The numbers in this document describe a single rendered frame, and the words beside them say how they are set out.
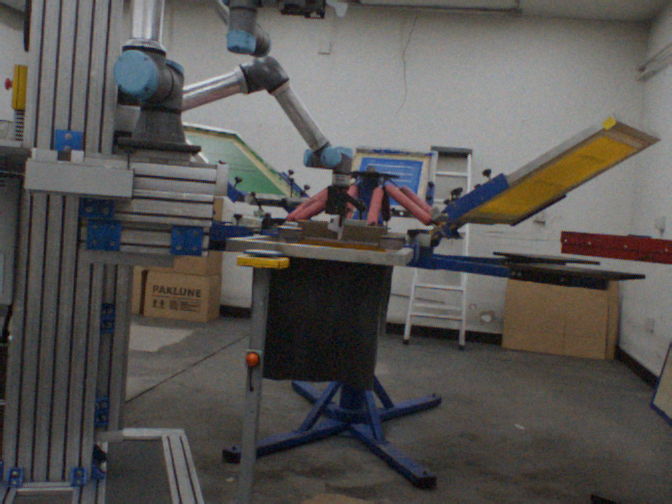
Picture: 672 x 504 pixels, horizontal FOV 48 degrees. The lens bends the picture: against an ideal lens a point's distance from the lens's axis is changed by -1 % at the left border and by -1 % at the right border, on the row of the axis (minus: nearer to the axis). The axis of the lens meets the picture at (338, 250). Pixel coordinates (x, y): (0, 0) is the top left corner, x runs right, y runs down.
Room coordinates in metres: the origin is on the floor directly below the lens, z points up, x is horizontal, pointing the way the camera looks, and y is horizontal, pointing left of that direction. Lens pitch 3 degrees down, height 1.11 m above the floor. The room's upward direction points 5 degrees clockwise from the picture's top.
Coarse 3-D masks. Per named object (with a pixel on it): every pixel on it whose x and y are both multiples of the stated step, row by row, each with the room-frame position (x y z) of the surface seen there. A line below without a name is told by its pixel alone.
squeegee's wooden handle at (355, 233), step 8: (304, 224) 3.03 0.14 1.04; (312, 224) 3.03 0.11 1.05; (320, 224) 3.03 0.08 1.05; (344, 224) 3.01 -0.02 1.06; (352, 224) 3.01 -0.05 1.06; (304, 232) 3.03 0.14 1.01; (312, 232) 3.03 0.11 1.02; (320, 232) 3.02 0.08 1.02; (328, 232) 3.02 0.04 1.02; (336, 232) 3.02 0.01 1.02; (344, 232) 3.01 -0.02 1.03; (352, 232) 3.01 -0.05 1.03; (360, 232) 3.00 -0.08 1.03; (368, 232) 3.00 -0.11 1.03; (376, 232) 2.99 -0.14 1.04; (384, 232) 2.99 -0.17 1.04; (344, 240) 3.01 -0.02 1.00; (352, 240) 3.01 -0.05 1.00; (360, 240) 3.00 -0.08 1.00; (368, 240) 3.00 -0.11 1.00; (376, 240) 2.99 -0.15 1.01
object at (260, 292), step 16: (240, 256) 2.23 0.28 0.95; (256, 256) 2.27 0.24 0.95; (256, 272) 2.27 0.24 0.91; (256, 288) 2.27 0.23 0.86; (256, 304) 2.27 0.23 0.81; (256, 320) 2.27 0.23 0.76; (256, 336) 2.26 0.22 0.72; (256, 352) 2.25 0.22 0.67; (256, 368) 2.26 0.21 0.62; (256, 384) 2.26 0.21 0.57; (256, 400) 2.26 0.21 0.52; (256, 416) 2.27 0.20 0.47; (256, 432) 2.28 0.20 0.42; (256, 448) 2.30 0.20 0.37; (240, 464) 2.27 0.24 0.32; (240, 480) 2.27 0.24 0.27; (240, 496) 2.27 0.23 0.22
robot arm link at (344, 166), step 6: (342, 150) 2.99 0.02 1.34; (348, 150) 3.00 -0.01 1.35; (342, 156) 2.99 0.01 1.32; (348, 156) 3.00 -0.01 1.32; (342, 162) 2.99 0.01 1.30; (348, 162) 3.00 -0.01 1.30; (336, 168) 3.00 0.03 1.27; (342, 168) 2.99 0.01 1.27; (348, 168) 3.00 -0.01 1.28; (336, 174) 3.00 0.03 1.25; (342, 174) 2.99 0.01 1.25; (348, 174) 3.01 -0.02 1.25
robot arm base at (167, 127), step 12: (144, 108) 2.15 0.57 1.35; (156, 108) 2.13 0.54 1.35; (168, 108) 2.14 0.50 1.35; (144, 120) 2.14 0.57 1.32; (156, 120) 2.13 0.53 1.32; (168, 120) 2.14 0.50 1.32; (180, 120) 2.18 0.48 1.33; (144, 132) 2.12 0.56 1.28; (156, 132) 2.12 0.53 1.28; (168, 132) 2.13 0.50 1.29; (180, 132) 2.17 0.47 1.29
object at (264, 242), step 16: (240, 240) 2.47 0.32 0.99; (256, 240) 2.72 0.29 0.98; (272, 240) 2.96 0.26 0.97; (304, 256) 2.44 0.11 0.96; (320, 256) 2.43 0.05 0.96; (336, 256) 2.43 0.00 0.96; (352, 256) 2.42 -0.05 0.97; (368, 256) 2.41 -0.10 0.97; (384, 256) 2.40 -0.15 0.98; (400, 256) 2.40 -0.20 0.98
